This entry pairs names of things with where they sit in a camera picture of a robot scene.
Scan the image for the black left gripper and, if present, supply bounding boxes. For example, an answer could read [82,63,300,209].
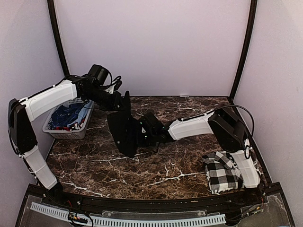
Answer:
[84,86,126,111]

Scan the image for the black long sleeve shirt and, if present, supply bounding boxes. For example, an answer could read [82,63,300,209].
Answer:
[107,105,140,158]

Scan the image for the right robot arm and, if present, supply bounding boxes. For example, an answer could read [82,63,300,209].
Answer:
[138,105,261,205]

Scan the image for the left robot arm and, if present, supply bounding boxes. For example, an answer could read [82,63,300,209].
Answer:
[8,64,129,206]

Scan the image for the blue clothes in basket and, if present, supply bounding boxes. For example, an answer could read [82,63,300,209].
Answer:
[48,101,93,131]

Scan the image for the grey plastic laundry basket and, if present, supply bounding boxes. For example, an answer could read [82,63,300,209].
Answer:
[42,98,94,139]

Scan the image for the black white plaid shirt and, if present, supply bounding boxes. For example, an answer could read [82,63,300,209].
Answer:
[202,151,244,194]

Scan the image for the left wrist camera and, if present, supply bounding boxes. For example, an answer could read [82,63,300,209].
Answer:
[105,75,123,94]

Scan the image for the black front rail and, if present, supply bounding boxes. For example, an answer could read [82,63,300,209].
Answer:
[36,189,262,213]

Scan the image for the white slotted cable duct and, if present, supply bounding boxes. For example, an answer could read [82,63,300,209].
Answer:
[30,202,226,227]

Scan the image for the left black frame post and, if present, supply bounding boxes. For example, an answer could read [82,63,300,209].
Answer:
[46,0,73,76]

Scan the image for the black frame post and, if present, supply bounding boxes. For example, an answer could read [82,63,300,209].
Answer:
[229,0,258,101]
[46,0,73,76]

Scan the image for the right black frame post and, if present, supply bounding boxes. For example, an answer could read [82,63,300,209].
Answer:
[229,0,258,101]

